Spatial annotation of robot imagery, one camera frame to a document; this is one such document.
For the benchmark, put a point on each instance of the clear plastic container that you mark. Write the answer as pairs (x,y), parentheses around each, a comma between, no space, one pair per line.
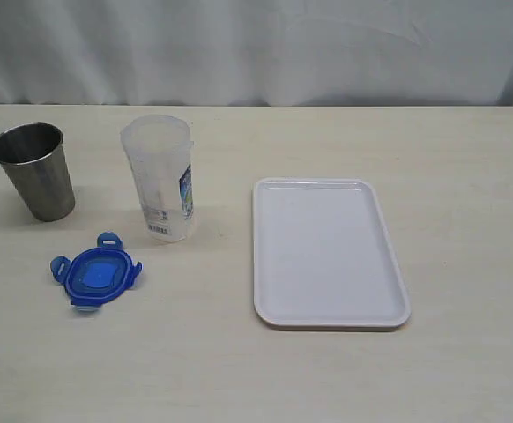
(158,149)

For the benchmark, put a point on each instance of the white rectangular tray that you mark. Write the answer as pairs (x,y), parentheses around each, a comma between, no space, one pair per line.
(322,257)

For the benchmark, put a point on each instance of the blue container lid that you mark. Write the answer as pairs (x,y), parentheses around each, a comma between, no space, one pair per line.
(98,275)

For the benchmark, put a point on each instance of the stainless steel cup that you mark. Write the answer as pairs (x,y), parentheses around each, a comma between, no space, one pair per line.
(32,156)

